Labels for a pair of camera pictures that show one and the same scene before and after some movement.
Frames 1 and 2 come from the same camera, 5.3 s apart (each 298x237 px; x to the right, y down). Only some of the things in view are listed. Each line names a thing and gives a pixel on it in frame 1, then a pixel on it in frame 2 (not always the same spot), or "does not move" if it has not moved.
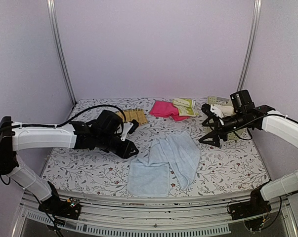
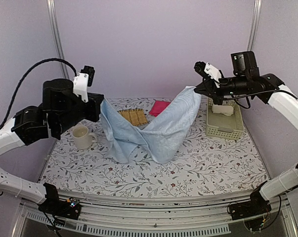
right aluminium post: x=256 y=16 does not move
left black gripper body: x=106 y=142 -> x=93 y=115
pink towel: x=164 y=108 does not move
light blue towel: x=149 y=174 -> x=163 y=139
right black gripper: x=216 y=137 -> x=203 y=89
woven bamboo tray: x=137 y=114 does not move
